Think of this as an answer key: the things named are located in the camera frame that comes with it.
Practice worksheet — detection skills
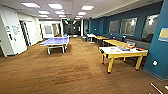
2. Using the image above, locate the small white table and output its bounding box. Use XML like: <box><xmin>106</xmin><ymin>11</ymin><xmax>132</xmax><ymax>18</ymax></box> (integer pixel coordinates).
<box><xmin>86</xmin><ymin>33</ymin><xmax>97</xmax><ymax>45</ymax></box>

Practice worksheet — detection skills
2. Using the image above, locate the blue ping pong table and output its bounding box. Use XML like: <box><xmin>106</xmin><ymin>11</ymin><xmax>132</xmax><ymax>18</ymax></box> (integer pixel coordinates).
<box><xmin>39</xmin><ymin>35</ymin><xmax>70</xmax><ymax>55</ymax></box>

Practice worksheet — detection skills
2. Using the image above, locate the yellow white air hockey table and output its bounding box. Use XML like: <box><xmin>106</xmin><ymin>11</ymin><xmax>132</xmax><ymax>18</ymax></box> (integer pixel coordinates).
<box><xmin>98</xmin><ymin>45</ymin><xmax>150</xmax><ymax>75</ymax></box>

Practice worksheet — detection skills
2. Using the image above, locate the interior glass window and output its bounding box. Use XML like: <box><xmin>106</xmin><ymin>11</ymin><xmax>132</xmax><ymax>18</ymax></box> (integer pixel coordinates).
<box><xmin>141</xmin><ymin>13</ymin><xmax>161</xmax><ymax>38</ymax></box>
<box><xmin>119</xmin><ymin>17</ymin><xmax>138</xmax><ymax>36</ymax></box>
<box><xmin>108</xmin><ymin>19</ymin><xmax>120</xmax><ymax>34</ymax></box>

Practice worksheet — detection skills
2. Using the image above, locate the square ceiling light panel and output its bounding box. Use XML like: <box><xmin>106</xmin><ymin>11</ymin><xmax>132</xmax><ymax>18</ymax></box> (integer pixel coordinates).
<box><xmin>47</xmin><ymin>3</ymin><xmax>64</xmax><ymax>10</ymax></box>
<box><xmin>20</xmin><ymin>2</ymin><xmax>41</xmax><ymax>8</ymax></box>
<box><xmin>80</xmin><ymin>5</ymin><xmax>95</xmax><ymax>11</ymax></box>

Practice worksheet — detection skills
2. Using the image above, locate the dark sofa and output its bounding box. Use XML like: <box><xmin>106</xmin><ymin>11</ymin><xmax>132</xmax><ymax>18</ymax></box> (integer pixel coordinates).
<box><xmin>124</xmin><ymin>33</ymin><xmax>155</xmax><ymax>51</ymax></box>

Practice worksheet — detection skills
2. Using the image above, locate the round white wall outlet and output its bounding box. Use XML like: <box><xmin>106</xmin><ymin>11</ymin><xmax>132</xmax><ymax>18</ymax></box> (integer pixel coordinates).
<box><xmin>152</xmin><ymin>59</ymin><xmax>158</xmax><ymax>66</ymax></box>

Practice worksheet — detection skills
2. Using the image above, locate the yellow framed wall sign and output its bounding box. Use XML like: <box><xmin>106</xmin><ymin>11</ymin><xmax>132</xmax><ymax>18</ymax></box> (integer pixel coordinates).
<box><xmin>157</xmin><ymin>27</ymin><xmax>168</xmax><ymax>43</ymax></box>

